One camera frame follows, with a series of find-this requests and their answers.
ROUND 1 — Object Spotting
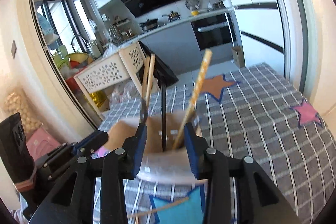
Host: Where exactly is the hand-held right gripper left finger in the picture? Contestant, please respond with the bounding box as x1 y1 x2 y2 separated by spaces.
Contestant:
29 123 148 224

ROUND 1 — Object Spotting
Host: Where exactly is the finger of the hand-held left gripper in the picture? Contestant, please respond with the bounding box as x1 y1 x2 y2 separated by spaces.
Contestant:
35 144 79 185
75 132 109 155

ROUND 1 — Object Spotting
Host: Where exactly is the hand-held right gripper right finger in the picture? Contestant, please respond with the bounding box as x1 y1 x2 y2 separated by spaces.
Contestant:
183 123 302 224

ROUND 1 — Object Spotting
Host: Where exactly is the white utensil holder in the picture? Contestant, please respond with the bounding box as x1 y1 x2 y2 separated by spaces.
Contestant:
104 111 210 185

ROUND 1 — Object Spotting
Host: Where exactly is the wooden chopstick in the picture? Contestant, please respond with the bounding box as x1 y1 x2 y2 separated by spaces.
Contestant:
129 196 189 218
142 55 151 101
146 54 156 107

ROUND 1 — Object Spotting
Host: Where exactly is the bag of round snacks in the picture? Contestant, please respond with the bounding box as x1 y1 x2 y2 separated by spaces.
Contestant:
4 91 42 135

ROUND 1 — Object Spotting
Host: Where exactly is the yellow oil bottle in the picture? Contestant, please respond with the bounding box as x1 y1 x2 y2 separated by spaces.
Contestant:
88 90 109 112

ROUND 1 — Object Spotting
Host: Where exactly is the clear plastic bag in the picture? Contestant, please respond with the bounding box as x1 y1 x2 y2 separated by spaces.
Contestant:
109 81 139 109

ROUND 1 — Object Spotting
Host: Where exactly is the grey checked tablecloth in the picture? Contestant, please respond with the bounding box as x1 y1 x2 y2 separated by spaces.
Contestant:
91 63 330 224

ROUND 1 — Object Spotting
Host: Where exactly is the red container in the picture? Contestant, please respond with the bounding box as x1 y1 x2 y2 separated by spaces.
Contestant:
66 77 79 90

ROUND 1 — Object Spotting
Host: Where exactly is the white flower-cutout storage cart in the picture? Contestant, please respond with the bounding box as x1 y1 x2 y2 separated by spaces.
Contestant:
73 42 147 122

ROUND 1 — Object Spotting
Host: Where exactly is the black board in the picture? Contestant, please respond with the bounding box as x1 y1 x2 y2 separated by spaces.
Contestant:
139 42 179 86

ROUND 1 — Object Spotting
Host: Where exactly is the yellow basin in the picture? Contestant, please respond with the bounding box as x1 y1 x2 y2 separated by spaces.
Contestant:
66 53 90 63

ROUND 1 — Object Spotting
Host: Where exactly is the white plastic bag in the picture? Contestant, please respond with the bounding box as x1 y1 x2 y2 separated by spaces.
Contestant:
102 43 124 59

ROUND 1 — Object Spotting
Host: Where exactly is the cardboard box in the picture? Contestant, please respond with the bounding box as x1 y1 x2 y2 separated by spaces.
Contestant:
231 46 246 68

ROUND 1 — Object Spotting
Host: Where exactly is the kitchen faucet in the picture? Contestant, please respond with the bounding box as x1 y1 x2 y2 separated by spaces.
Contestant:
71 35 90 54

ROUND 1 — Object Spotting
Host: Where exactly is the grey kitchen counter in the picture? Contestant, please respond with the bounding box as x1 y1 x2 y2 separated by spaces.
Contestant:
113 7 237 75

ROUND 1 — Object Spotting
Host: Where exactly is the black built-in oven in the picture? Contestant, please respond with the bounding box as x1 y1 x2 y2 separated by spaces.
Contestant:
190 13 235 51

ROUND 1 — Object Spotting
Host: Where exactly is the white shelf rack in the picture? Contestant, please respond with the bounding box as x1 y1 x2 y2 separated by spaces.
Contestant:
113 18 132 38

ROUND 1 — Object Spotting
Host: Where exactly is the black frying pan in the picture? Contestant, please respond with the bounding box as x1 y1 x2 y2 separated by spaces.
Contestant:
139 19 159 30

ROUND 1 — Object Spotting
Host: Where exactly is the steel cooking pot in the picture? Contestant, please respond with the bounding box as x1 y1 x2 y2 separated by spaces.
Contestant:
161 11 181 22

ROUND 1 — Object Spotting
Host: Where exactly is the white fridge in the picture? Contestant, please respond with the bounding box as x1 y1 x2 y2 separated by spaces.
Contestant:
207 0 286 71

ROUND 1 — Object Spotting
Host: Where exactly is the sliding door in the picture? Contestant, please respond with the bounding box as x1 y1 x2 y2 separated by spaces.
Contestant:
256 0 319 94

